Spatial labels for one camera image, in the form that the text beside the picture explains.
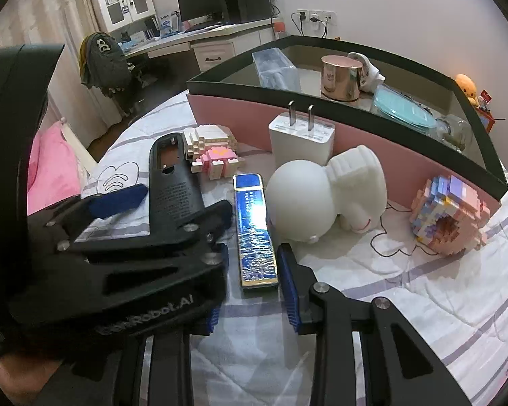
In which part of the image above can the blue carton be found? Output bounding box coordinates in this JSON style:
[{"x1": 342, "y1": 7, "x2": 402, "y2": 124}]
[{"x1": 157, "y1": 10, "x2": 182, "y2": 37}]

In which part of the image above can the pink box with dark rim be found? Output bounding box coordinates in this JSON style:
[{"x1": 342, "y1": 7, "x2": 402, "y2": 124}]
[{"x1": 186, "y1": 35, "x2": 508, "y2": 214}]

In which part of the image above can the white wall charger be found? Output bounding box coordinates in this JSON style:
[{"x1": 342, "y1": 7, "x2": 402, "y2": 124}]
[{"x1": 268, "y1": 100, "x2": 336, "y2": 167}]

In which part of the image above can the white desk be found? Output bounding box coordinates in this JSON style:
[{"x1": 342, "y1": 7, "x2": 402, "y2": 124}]
[{"x1": 125, "y1": 19, "x2": 280, "y2": 72}]

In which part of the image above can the rose gold can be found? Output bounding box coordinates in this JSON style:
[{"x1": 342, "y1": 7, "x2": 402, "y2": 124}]
[{"x1": 320, "y1": 55, "x2": 364, "y2": 102}]

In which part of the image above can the white plug adapter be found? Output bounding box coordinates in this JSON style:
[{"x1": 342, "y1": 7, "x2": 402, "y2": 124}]
[{"x1": 347, "y1": 52, "x2": 386, "y2": 92}]

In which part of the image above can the pink bedding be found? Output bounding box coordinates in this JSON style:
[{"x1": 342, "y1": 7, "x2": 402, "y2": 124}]
[{"x1": 27, "y1": 120, "x2": 83, "y2": 216}]

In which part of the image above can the grey jacket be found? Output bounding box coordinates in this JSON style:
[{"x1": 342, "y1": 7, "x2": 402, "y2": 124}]
[{"x1": 80, "y1": 31, "x2": 130, "y2": 89}]

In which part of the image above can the black plastic device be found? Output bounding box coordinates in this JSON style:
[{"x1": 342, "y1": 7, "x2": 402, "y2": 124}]
[{"x1": 148, "y1": 132, "x2": 206, "y2": 238}]

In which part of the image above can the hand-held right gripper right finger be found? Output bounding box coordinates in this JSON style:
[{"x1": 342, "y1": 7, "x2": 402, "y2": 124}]
[{"x1": 276, "y1": 243, "x2": 475, "y2": 406}]

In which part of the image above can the white wall outlet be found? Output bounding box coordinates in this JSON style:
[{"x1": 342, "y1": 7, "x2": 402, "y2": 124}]
[{"x1": 296, "y1": 8, "x2": 337, "y2": 22}]

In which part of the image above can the red printed box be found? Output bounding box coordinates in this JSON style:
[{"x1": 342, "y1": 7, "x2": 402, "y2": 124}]
[{"x1": 474, "y1": 89, "x2": 496, "y2": 130}]

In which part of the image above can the pink white block figure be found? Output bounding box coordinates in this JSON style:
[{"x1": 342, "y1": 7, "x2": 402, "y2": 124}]
[{"x1": 182, "y1": 125, "x2": 240, "y2": 179}]

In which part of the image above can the white glass-door cabinet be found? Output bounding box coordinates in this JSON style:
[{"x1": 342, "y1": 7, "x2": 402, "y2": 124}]
[{"x1": 89, "y1": 0, "x2": 156, "y2": 32}]

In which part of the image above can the clear plastic box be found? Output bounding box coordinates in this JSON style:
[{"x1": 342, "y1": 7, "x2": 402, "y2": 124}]
[{"x1": 252, "y1": 48, "x2": 301, "y2": 92}]

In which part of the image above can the orange octopus plush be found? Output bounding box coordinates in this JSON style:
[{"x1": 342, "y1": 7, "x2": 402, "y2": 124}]
[{"x1": 454, "y1": 74, "x2": 478, "y2": 106}]

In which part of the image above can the teal oval case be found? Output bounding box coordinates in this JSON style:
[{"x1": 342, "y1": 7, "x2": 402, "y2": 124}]
[{"x1": 373, "y1": 84, "x2": 436, "y2": 130}]

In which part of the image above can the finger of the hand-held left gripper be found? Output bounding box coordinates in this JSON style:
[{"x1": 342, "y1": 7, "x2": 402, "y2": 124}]
[
  {"x1": 27, "y1": 183, "x2": 150, "y2": 246},
  {"x1": 65, "y1": 200, "x2": 234, "y2": 302}
]

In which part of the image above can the person's left forearm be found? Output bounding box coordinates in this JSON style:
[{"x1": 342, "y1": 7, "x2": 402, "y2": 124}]
[{"x1": 0, "y1": 347, "x2": 128, "y2": 406}]

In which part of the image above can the blue box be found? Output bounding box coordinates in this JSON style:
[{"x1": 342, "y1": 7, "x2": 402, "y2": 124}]
[{"x1": 233, "y1": 173, "x2": 279, "y2": 293}]

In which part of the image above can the pink block ring model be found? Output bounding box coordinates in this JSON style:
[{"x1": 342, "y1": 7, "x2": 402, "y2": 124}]
[{"x1": 410, "y1": 174, "x2": 489, "y2": 256}]

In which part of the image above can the pale curtain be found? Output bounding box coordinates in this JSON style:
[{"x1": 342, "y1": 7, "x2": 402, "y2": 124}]
[{"x1": 0, "y1": 0, "x2": 123, "y2": 136}]

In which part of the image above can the clear glass bottle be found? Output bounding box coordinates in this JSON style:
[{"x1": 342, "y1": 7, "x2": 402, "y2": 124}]
[{"x1": 434, "y1": 115, "x2": 472, "y2": 153}]

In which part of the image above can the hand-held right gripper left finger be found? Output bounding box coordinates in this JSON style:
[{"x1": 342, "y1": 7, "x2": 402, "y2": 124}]
[{"x1": 112, "y1": 300, "x2": 221, "y2": 406}]

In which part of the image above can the white round figure lamp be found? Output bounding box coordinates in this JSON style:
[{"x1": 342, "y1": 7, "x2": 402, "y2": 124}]
[{"x1": 266, "y1": 144, "x2": 387, "y2": 244}]

